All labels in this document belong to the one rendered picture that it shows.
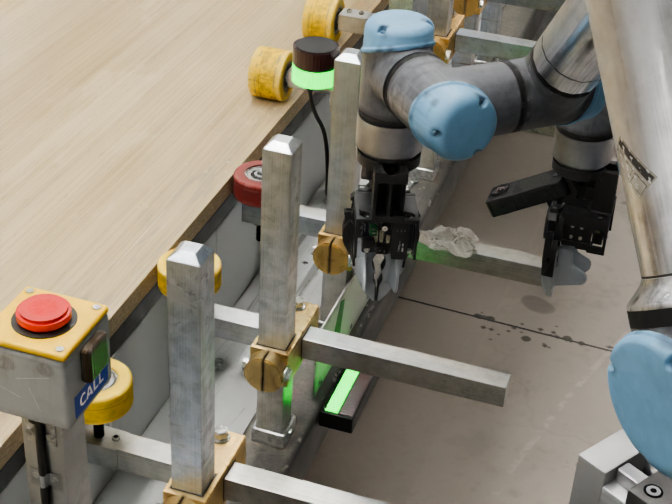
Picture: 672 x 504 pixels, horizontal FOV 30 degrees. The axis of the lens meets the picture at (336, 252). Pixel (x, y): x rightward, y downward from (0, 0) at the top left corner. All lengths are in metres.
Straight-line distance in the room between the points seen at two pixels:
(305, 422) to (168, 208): 0.34
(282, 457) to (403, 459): 1.08
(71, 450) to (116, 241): 0.66
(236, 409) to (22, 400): 0.87
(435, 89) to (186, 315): 0.33
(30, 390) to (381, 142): 0.56
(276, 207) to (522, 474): 1.38
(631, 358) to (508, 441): 1.83
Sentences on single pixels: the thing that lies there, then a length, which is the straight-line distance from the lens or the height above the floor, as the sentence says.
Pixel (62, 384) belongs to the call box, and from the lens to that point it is 0.93.
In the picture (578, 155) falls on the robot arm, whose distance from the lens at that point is 1.59.
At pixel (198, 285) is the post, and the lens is 1.18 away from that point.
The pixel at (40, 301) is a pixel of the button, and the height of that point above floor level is 1.23.
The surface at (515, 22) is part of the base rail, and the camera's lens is 2.92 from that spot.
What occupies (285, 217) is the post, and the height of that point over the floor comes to 1.04.
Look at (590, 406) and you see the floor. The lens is 2.88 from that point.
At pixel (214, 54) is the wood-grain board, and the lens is 2.16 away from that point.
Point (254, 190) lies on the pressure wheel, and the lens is 1.74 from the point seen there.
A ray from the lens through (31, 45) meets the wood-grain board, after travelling 2.20.
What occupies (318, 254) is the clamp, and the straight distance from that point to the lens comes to 1.70.
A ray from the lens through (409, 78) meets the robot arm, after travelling 1.27.
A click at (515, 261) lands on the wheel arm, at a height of 0.86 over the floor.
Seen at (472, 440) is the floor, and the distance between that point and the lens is 2.73.
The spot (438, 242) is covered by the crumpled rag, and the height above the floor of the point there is 0.87.
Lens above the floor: 1.77
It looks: 32 degrees down
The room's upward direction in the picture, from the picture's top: 3 degrees clockwise
